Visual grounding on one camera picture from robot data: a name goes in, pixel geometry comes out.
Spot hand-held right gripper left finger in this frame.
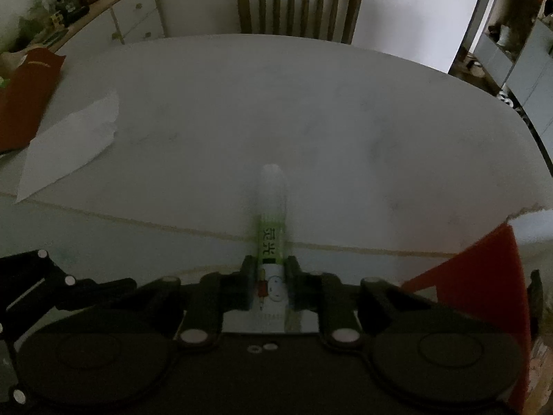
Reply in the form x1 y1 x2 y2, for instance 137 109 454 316
130 256 254 349

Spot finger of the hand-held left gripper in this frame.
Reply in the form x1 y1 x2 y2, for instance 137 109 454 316
0 322 27 405
0 248 138 312

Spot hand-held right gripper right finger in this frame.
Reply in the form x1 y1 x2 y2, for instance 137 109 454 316
287 256 433 351

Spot green white glue tube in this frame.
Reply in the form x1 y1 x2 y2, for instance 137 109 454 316
248 163 290 334

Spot red cardboard shoe box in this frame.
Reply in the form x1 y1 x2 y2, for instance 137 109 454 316
401 223 535 415

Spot white paper napkin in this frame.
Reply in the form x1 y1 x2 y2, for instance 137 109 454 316
15 89 120 204

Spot brown red paper bag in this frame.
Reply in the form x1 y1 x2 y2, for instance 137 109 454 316
0 48 67 153

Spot white wooden sideboard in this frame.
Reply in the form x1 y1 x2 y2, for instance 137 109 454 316
25 0 167 53

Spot wooden slat-back chair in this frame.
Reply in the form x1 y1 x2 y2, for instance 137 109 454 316
234 0 366 45

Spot row of shoes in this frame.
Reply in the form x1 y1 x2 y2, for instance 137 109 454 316
496 90 528 118

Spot dark bottles on sideboard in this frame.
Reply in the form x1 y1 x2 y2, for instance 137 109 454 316
47 0 88 23

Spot grey wall cabinet unit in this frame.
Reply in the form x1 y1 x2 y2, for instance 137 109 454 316
448 0 553 140

